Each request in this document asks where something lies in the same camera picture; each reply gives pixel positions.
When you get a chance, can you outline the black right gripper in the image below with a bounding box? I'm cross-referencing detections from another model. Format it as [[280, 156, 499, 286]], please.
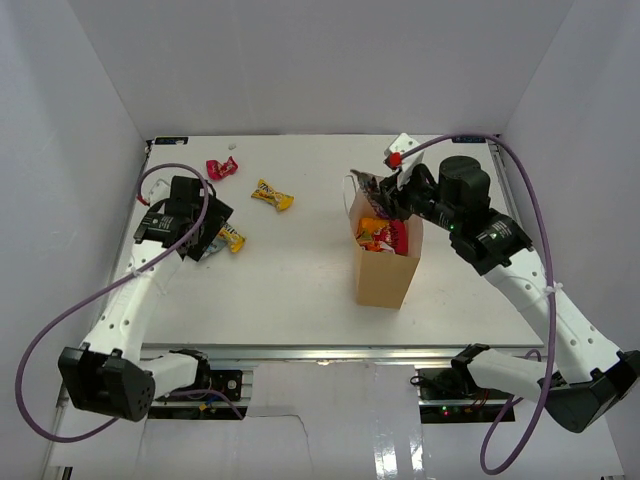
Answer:
[[370, 163, 462, 233]]

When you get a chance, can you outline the purple M&M's packet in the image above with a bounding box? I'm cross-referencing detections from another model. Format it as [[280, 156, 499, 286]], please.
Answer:
[[350, 169, 389, 219]]

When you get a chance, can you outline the yellow M&M's packet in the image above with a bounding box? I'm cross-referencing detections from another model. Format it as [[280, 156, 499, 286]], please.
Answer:
[[251, 179, 294, 212], [218, 223, 246, 253]]

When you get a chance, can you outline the orange yellow snack bag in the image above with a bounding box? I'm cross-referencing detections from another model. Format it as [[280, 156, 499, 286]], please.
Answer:
[[356, 217, 389, 244]]

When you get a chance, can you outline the red Himalaya candy packet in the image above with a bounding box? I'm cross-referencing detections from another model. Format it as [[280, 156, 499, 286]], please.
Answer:
[[383, 220, 408, 256]]

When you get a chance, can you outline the brown paper bag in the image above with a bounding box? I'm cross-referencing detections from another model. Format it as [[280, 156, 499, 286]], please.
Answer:
[[342, 174, 423, 310]]

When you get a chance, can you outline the grey Himalaya candy packet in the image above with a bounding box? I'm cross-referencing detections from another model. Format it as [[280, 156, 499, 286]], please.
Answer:
[[202, 237, 227, 258]]

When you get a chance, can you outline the orange Skittles snack bag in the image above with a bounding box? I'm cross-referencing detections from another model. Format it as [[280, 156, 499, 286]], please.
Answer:
[[357, 239, 395, 254]]

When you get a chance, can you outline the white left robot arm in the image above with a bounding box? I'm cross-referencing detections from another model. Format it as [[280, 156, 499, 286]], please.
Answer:
[[58, 176, 233, 422]]

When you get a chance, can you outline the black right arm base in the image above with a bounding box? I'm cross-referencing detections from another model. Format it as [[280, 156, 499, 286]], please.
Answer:
[[409, 367, 508, 407]]

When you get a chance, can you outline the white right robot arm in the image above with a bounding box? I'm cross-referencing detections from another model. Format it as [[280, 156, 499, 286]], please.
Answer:
[[358, 156, 639, 433]]

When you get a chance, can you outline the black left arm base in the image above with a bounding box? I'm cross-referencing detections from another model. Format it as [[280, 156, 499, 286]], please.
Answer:
[[151, 369, 251, 414]]

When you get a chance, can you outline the crumpled red candy packet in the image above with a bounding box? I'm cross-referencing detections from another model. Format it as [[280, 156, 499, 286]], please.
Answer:
[[205, 156, 239, 181]]

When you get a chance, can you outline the dark label right table corner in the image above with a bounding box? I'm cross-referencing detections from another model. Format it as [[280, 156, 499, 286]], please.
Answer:
[[451, 135, 486, 144]]

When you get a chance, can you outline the dark label table corner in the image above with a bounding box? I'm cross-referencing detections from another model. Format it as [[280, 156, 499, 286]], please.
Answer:
[[451, 135, 486, 144], [153, 136, 189, 146]]

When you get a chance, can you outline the dark label left table corner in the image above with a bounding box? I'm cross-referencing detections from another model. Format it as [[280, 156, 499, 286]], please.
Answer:
[[153, 136, 189, 146]]

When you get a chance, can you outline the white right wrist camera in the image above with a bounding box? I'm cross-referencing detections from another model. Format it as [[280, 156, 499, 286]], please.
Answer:
[[384, 133, 424, 190]]

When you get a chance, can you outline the aluminium front rail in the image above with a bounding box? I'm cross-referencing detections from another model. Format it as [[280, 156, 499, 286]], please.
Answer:
[[139, 342, 476, 364]]

